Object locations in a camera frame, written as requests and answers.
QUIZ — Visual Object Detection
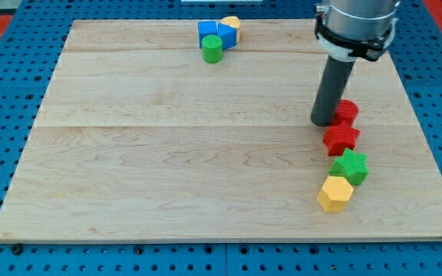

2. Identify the wooden board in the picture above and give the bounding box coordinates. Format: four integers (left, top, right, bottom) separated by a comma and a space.
0, 20, 442, 245

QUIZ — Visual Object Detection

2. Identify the yellow heart block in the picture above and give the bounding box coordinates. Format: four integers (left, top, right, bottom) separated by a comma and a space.
220, 15, 241, 42

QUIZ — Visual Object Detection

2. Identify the red star block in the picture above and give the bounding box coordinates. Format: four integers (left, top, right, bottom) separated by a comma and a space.
322, 121, 361, 156

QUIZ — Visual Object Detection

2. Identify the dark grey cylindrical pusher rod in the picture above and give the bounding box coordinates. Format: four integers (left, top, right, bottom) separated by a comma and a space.
311, 56, 355, 127

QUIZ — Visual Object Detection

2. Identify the red cylinder block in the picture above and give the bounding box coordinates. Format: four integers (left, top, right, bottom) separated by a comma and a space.
331, 99, 359, 126

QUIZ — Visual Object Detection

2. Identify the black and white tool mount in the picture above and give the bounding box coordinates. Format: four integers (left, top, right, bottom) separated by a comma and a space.
314, 3, 398, 62

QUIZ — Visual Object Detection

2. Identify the blue triangular block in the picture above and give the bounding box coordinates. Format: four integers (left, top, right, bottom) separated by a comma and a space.
217, 23, 237, 51

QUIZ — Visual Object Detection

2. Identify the yellow hexagon block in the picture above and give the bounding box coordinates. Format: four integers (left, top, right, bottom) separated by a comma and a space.
317, 176, 355, 213

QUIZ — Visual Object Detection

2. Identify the green star block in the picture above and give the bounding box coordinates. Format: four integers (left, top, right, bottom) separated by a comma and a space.
329, 148, 369, 186

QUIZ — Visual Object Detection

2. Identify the blue cube block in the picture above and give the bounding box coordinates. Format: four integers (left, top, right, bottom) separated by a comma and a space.
197, 21, 217, 48

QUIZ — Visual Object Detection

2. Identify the green cylinder block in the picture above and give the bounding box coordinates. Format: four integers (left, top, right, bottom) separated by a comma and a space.
201, 34, 223, 64

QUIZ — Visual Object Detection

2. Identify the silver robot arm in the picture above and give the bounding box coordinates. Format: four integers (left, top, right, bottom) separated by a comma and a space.
311, 0, 400, 127

